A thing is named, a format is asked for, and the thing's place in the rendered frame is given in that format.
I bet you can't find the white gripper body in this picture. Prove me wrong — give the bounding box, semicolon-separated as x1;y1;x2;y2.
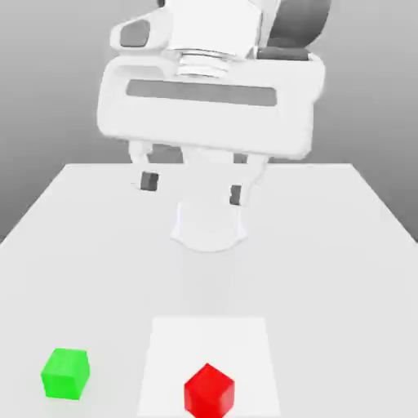
96;52;327;162

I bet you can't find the small red cube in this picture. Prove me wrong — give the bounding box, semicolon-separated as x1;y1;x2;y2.
183;362;236;418

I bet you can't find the small green cube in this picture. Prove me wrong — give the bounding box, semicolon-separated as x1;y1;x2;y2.
40;347;91;402

